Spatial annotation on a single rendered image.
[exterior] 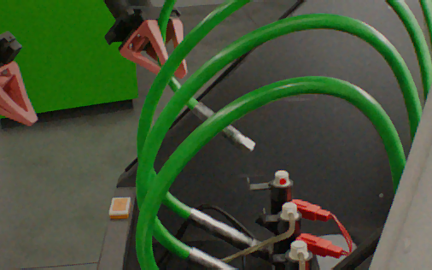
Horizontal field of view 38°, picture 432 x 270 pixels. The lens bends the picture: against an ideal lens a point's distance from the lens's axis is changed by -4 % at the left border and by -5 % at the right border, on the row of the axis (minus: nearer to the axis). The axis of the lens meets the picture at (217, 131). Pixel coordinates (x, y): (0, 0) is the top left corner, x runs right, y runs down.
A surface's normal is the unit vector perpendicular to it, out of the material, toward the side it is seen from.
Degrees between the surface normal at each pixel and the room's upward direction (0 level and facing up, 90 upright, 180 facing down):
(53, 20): 90
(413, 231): 76
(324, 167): 90
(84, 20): 90
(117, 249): 0
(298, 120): 90
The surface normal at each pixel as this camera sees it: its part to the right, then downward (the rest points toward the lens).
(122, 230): -0.05, -0.92
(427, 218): -0.98, -0.17
